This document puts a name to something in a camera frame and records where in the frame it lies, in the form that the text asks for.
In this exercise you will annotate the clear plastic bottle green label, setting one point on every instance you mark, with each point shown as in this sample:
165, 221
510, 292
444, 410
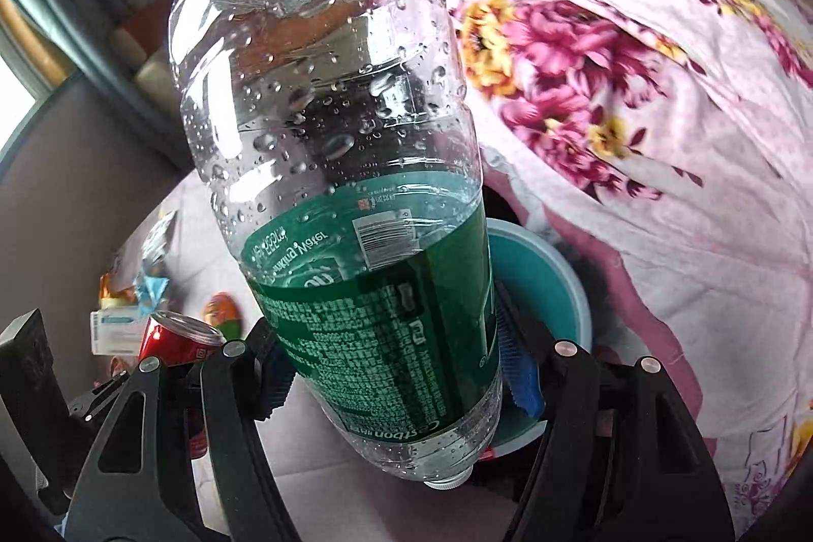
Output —
330, 104

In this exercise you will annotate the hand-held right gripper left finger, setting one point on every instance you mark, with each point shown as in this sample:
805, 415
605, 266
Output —
276, 370

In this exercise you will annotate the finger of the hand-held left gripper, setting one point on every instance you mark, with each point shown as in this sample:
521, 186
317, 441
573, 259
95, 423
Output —
95, 399

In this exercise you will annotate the orange yellow snack bag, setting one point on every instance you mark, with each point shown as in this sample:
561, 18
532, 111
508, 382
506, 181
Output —
113, 288

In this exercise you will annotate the white blue plastic wrapper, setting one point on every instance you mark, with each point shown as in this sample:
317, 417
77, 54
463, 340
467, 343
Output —
152, 288

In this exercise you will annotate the red drink can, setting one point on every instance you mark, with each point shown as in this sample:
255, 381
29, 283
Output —
174, 342

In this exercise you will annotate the grey sliding door frame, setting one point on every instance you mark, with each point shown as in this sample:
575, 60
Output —
82, 59

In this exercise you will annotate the cream armchair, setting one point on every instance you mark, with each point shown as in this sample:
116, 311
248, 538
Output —
152, 72

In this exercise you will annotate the teal plastic bin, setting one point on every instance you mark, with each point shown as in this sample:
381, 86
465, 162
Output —
540, 288

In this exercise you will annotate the grey purple bed blanket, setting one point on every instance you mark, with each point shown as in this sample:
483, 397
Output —
190, 237

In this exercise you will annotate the orange seat cushion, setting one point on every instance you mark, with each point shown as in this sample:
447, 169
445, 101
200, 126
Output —
149, 18

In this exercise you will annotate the pink floral blanket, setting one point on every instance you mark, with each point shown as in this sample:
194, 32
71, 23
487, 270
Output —
635, 104

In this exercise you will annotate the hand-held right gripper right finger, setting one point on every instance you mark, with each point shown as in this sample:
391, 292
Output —
517, 370

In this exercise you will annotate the white flat box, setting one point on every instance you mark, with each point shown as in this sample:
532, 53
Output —
114, 329

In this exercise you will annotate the orange green round object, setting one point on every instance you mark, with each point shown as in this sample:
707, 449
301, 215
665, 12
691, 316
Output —
222, 310

